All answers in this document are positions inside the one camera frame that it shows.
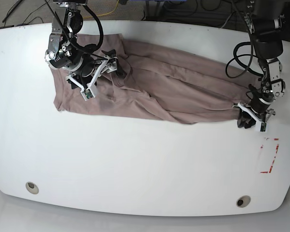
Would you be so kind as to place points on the right table grommet hole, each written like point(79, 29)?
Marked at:
point(243, 201)

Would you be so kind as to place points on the table grommet hole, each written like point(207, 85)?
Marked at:
point(243, 201)
point(32, 188)

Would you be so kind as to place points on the mauve t-shirt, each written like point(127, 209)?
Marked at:
point(159, 83)

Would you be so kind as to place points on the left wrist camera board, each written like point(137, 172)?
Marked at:
point(261, 126)

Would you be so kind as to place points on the left table grommet hole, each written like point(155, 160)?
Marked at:
point(32, 188)

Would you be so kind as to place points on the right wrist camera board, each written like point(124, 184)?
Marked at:
point(87, 94)

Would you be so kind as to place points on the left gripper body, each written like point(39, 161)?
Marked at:
point(254, 115)

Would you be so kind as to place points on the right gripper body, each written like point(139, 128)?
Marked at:
point(86, 72)

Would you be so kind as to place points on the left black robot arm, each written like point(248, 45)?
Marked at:
point(263, 20)

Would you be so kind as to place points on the red tape rectangle marking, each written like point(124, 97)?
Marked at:
point(268, 152)

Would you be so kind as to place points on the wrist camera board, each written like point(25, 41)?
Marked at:
point(261, 126)
point(87, 94)

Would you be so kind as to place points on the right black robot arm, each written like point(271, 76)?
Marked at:
point(63, 48)

